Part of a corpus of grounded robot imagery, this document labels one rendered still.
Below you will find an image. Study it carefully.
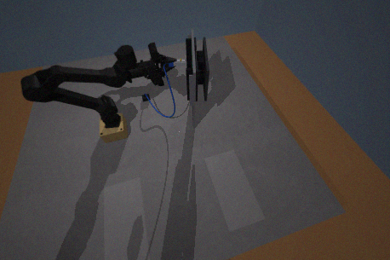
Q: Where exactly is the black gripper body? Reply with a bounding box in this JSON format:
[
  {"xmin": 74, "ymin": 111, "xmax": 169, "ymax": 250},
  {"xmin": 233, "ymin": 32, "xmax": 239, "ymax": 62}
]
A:
[{"xmin": 138, "ymin": 43, "xmax": 164, "ymax": 86}]

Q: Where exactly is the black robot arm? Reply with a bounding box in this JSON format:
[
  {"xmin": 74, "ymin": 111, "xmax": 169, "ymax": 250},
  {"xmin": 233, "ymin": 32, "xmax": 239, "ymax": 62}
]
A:
[{"xmin": 21, "ymin": 45, "xmax": 162, "ymax": 128}]

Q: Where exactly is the blue cable with plug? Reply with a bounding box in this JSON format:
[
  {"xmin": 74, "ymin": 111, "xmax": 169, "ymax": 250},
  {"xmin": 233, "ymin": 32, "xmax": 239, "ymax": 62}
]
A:
[{"xmin": 145, "ymin": 59, "xmax": 186, "ymax": 118}]

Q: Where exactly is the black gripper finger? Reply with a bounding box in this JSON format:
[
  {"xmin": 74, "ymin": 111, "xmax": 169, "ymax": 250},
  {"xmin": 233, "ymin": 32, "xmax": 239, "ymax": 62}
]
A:
[
  {"xmin": 158, "ymin": 52, "xmax": 177, "ymax": 66},
  {"xmin": 160, "ymin": 64, "xmax": 175, "ymax": 77}
]

